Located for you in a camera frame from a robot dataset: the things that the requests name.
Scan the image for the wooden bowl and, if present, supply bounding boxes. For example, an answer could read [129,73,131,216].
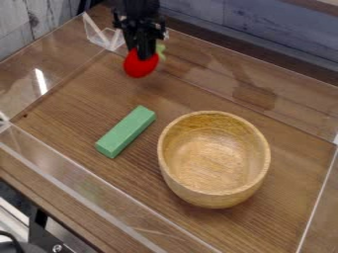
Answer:
[158,111,271,209]

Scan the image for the green rectangular block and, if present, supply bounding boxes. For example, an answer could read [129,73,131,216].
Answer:
[95,106,157,158]

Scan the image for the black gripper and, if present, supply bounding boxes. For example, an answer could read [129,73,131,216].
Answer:
[113,0,169,60]

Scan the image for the black cable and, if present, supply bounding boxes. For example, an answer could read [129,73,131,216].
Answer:
[0,230,26,253]

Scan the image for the red plush strawberry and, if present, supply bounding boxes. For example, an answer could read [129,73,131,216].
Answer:
[123,43,167,78]

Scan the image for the clear acrylic tray wall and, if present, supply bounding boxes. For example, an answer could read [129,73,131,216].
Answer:
[0,113,221,253]

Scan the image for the black metal table frame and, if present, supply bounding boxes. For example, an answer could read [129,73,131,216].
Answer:
[28,209,76,253]

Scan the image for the clear acrylic corner bracket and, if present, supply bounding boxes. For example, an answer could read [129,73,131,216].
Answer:
[82,13,125,51]

